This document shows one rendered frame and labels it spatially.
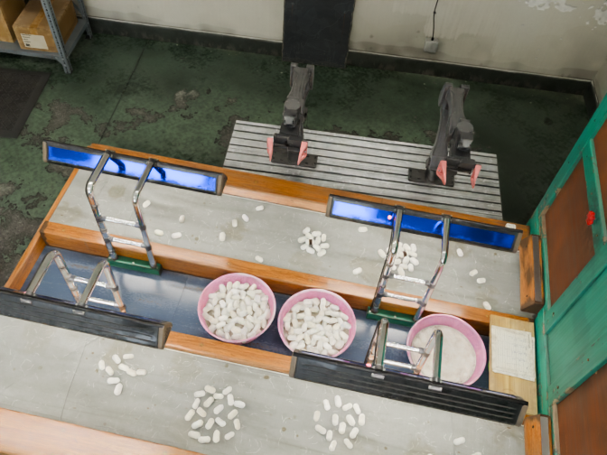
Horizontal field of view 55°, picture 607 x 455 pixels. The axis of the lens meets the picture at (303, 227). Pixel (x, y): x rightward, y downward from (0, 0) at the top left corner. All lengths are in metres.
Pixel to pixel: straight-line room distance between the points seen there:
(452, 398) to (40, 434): 1.19
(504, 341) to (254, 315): 0.85
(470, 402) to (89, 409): 1.13
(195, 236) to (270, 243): 0.28
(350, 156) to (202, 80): 1.66
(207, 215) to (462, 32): 2.35
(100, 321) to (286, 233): 0.84
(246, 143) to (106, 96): 1.56
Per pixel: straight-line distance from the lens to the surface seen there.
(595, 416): 1.73
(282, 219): 2.25
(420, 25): 4.00
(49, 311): 1.75
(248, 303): 2.05
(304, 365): 1.57
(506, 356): 2.08
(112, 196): 2.40
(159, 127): 3.70
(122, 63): 4.21
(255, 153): 2.58
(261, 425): 1.89
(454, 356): 2.08
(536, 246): 2.26
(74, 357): 2.06
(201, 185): 1.94
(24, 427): 1.99
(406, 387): 1.59
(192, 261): 2.13
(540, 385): 2.07
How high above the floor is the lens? 2.54
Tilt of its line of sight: 54 degrees down
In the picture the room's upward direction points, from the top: 5 degrees clockwise
